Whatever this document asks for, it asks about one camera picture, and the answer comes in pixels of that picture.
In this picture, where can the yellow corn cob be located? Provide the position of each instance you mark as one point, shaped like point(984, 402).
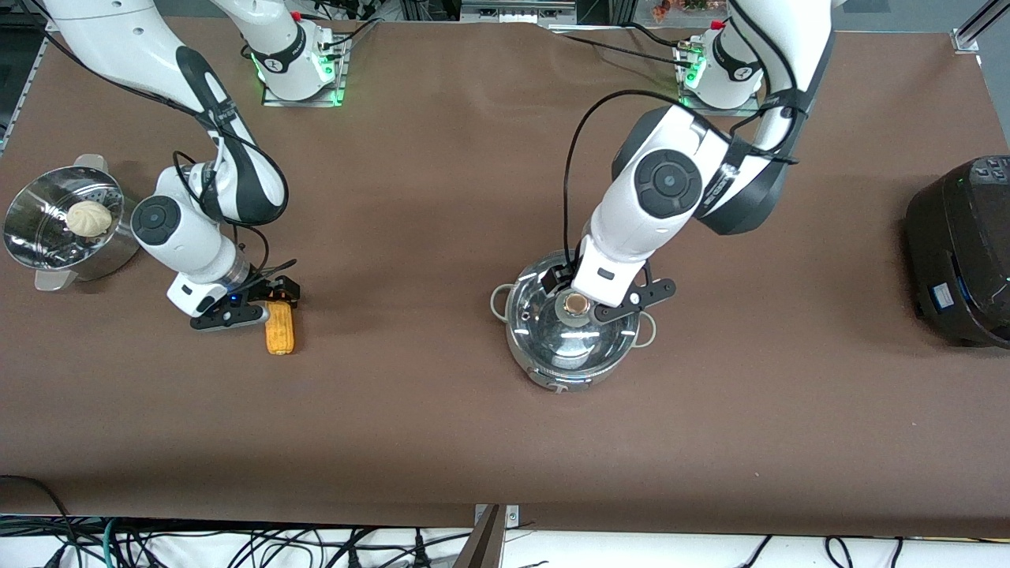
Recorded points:
point(279, 331)

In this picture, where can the glass lid with knob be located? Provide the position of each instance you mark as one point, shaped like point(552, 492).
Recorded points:
point(568, 343)

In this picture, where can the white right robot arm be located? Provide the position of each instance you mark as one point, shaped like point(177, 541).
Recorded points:
point(170, 229)

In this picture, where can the steel steamer pot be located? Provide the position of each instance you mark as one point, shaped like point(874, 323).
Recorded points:
point(118, 252)

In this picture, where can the white steamed bun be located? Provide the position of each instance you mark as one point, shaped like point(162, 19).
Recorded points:
point(88, 218)

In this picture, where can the brown table cover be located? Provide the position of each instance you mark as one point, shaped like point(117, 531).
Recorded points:
point(442, 197)

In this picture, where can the grey metal box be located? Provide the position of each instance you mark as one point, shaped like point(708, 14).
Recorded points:
point(517, 11)

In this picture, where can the orange toy pile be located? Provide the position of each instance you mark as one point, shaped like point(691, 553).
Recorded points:
point(678, 8)

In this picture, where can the brown angled bar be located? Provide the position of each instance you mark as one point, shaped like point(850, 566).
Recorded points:
point(481, 544)

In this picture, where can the dark grey rice cooker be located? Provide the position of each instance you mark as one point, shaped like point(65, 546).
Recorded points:
point(963, 252)

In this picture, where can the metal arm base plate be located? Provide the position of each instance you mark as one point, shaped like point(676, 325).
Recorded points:
point(710, 111)
point(304, 102)

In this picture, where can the metal table bracket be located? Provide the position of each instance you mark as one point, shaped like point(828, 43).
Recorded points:
point(511, 514)

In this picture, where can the aluminium frame rail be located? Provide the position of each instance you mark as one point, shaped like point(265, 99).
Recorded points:
point(974, 28)
point(24, 87)

